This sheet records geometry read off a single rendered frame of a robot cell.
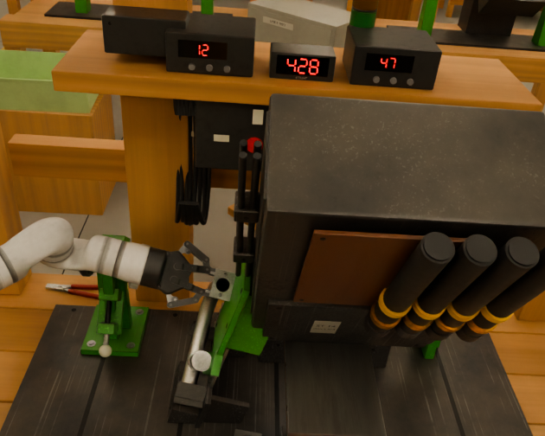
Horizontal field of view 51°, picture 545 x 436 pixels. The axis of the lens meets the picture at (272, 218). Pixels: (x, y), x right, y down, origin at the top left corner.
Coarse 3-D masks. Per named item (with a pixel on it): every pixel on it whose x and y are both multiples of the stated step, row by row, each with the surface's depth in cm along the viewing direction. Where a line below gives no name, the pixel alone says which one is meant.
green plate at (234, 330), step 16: (240, 272) 106; (240, 288) 102; (224, 304) 115; (240, 304) 100; (224, 320) 109; (240, 320) 104; (224, 336) 105; (240, 336) 106; (256, 336) 106; (256, 352) 109
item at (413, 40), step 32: (192, 32) 102; (224, 32) 104; (352, 32) 110; (384, 32) 111; (416, 32) 113; (192, 64) 105; (224, 64) 105; (352, 64) 106; (384, 64) 105; (416, 64) 105
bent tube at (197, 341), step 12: (216, 276) 110; (228, 276) 110; (216, 288) 109; (228, 288) 110; (204, 300) 120; (216, 300) 120; (228, 300) 109; (204, 312) 121; (204, 324) 120; (204, 336) 120; (192, 348) 119; (192, 372) 118
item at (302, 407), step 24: (288, 360) 105; (312, 360) 105; (336, 360) 106; (360, 360) 106; (288, 384) 100; (312, 384) 101; (336, 384) 101; (360, 384) 102; (288, 408) 96; (312, 408) 97; (336, 408) 97; (360, 408) 97; (288, 432) 93; (312, 432) 93; (336, 432) 93; (360, 432) 94; (384, 432) 94
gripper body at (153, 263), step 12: (156, 252) 107; (168, 252) 110; (180, 252) 110; (156, 264) 106; (168, 264) 109; (144, 276) 106; (156, 276) 106; (168, 276) 109; (180, 276) 109; (156, 288) 108; (168, 288) 108; (180, 288) 109
